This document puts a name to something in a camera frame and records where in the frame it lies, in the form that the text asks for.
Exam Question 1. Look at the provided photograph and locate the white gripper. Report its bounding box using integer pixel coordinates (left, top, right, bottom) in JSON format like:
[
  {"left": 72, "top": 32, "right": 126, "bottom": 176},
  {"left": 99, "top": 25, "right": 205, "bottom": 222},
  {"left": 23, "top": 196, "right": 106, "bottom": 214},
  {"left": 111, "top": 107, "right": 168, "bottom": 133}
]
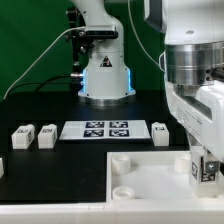
[{"left": 165, "top": 81, "right": 224, "bottom": 174}]

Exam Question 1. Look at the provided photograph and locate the white square tabletop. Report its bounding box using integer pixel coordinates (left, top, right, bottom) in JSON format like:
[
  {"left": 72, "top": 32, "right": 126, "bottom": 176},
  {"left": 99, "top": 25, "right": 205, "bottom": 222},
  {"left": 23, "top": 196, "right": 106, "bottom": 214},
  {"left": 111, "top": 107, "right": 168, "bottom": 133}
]
[{"left": 106, "top": 151, "right": 224, "bottom": 201}]

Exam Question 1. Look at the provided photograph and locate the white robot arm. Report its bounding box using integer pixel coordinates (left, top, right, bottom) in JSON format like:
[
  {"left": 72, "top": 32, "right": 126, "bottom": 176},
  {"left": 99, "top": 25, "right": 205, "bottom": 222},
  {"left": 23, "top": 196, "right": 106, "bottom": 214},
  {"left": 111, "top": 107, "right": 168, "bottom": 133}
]
[{"left": 71, "top": 0, "right": 224, "bottom": 174}]

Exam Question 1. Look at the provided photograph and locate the white obstacle fence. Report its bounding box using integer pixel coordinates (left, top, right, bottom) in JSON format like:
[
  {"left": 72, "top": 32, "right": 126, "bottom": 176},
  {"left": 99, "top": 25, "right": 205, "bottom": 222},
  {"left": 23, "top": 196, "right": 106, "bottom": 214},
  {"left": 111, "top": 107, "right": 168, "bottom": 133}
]
[{"left": 0, "top": 198, "right": 224, "bottom": 224}]

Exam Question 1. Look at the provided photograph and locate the white block left edge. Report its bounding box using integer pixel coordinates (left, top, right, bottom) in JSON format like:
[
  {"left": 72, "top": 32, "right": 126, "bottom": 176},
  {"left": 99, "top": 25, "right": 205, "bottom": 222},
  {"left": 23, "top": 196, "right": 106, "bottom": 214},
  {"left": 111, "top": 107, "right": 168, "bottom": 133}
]
[{"left": 0, "top": 158, "right": 4, "bottom": 179}]

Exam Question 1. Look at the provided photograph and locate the white marker base plate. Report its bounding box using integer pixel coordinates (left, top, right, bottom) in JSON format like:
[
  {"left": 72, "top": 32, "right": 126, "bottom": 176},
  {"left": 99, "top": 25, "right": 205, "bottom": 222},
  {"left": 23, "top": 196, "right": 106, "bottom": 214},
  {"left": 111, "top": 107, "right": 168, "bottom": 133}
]
[{"left": 60, "top": 120, "right": 151, "bottom": 140}]

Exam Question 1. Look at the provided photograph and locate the black cable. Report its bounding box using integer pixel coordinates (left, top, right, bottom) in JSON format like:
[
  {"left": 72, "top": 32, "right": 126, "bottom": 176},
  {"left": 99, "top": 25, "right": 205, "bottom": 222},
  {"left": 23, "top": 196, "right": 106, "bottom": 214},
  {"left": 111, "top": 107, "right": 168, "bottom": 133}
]
[{"left": 9, "top": 74, "right": 81, "bottom": 98}]

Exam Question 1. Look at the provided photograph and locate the grey fixed camera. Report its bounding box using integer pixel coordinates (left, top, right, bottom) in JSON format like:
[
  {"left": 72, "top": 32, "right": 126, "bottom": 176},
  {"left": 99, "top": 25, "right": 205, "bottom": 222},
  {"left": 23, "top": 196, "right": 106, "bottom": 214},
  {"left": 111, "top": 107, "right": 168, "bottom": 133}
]
[{"left": 84, "top": 25, "right": 118, "bottom": 39}]

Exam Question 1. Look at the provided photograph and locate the black camera stand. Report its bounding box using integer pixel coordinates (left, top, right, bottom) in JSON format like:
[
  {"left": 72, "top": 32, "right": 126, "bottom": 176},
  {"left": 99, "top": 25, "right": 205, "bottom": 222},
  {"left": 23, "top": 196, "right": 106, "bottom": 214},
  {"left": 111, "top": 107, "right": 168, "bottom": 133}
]
[{"left": 65, "top": 7, "right": 85, "bottom": 95}]

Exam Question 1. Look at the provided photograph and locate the white cable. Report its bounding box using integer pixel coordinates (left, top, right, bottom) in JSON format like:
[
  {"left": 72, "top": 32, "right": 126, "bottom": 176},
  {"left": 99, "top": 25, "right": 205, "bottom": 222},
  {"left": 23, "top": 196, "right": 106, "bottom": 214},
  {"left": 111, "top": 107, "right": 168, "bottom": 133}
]
[{"left": 3, "top": 25, "right": 88, "bottom": 100}]

